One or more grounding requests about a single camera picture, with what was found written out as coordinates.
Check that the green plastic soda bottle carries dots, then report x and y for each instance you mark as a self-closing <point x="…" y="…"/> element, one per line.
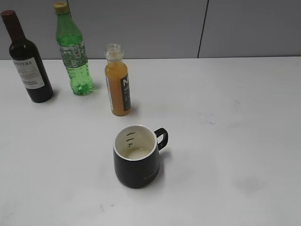
<point x="72" y="49"/>

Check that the black ceramic mug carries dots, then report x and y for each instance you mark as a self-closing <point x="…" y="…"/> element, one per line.
<point x="136" y="154"/>

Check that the red wine bottle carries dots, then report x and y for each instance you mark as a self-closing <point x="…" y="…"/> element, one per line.
<point x="27" y="60"/>

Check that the orange juice bottle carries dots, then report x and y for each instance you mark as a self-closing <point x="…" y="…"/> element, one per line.
<point x="117" y="80"/>

